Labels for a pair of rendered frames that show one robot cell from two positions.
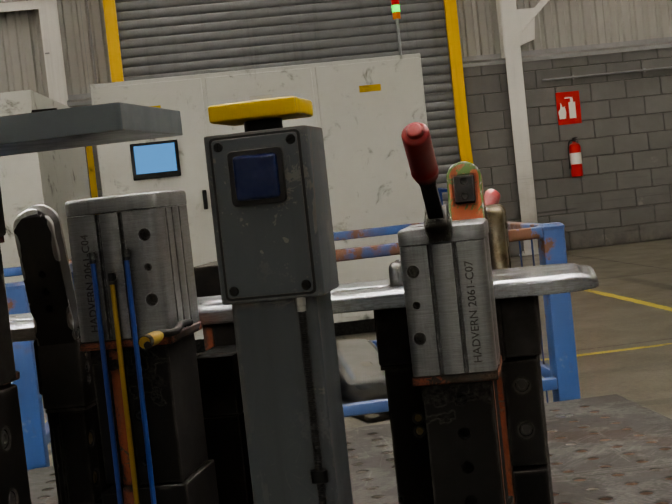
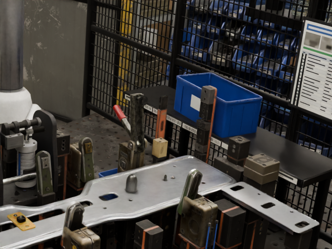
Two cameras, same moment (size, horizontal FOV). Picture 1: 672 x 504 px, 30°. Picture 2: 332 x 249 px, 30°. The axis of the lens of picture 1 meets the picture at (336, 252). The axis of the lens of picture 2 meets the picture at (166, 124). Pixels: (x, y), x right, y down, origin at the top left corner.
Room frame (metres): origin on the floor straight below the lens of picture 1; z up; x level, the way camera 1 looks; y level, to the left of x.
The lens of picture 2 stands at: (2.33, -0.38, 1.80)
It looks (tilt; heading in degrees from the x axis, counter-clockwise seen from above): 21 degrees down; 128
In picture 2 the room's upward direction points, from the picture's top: 6 degrees clockwise
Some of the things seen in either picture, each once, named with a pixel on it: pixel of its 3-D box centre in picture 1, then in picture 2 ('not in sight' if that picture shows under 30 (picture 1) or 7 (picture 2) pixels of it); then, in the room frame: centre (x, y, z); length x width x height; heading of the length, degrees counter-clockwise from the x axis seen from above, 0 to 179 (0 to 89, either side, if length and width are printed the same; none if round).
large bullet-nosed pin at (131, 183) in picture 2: not in sight; (131, 184); (1.32, 0.80, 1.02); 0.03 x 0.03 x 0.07
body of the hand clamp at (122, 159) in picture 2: not in sight; (128, 194); (1.18, 0.95, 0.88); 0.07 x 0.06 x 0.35; 170
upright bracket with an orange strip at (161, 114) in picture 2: not in sight; (156, 168); (1.21, 1.05, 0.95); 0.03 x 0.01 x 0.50; 80
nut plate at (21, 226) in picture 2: not in sight; (21, 219); (1.27, 0.47, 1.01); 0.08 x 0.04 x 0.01; 170
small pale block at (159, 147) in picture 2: not in sight; (155, 192); (1.24, 1.02, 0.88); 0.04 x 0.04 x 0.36; 80
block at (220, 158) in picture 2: not in sight; (224, 204); (1.40, 1.18, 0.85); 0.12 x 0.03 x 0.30; 170
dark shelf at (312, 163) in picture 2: not in sight; (221, 128); (1.22, 1.39, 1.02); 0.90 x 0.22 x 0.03; 170
